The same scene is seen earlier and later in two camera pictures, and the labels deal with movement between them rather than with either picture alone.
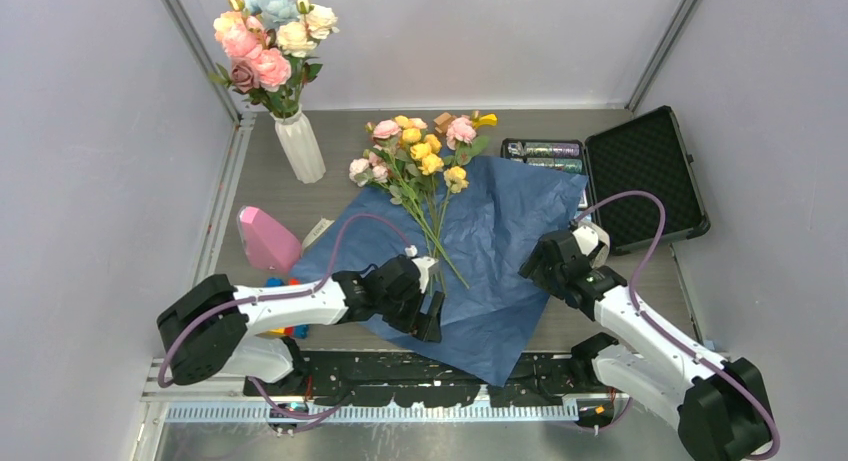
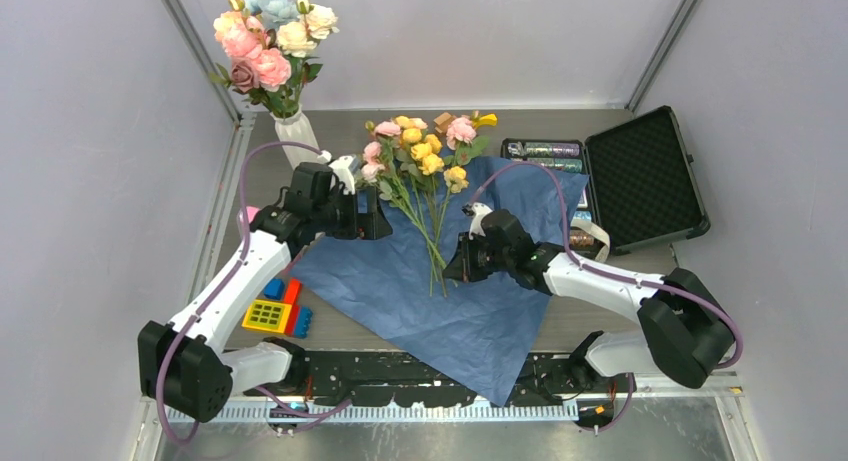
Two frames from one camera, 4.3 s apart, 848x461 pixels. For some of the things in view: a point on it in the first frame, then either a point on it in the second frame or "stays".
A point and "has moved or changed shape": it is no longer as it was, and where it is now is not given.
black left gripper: x=424 y=327 to x=363 y=226
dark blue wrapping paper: x=489 y=239 stays
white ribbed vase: x=301 y=146 stays
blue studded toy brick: x=301 y=331 stays
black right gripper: x=537 y=273 to x=462 y=266
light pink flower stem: x=365 y=171 has moved or changed shape
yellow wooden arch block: x=489 y=119 stays
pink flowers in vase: x=269 y=42 stays
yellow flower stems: x=424 y=144 stays
